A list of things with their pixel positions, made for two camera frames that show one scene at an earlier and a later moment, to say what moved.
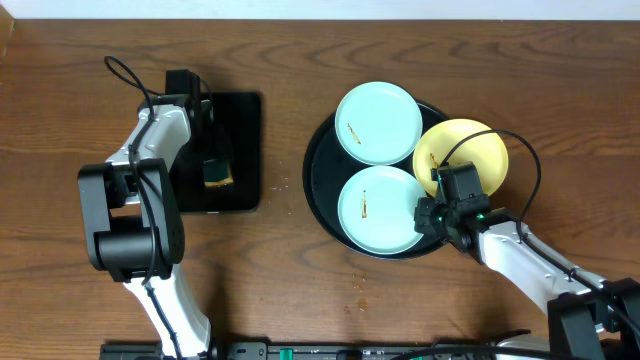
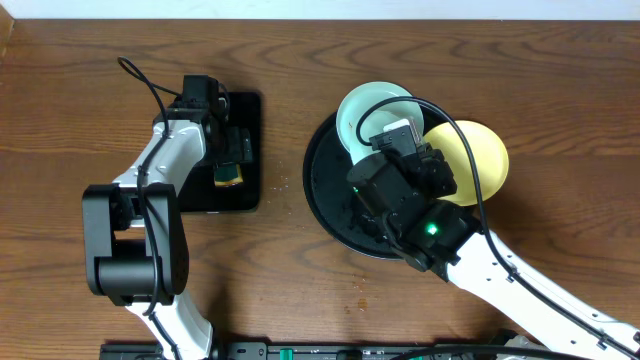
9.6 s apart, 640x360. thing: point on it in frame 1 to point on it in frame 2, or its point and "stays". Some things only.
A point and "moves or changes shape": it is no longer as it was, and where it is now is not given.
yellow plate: (487, 153) stays
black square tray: (225, 126) stays
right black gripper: (424, 206) to (434, 168)
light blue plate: (378, 122) stays
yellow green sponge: (217, 172) moves or changes shape
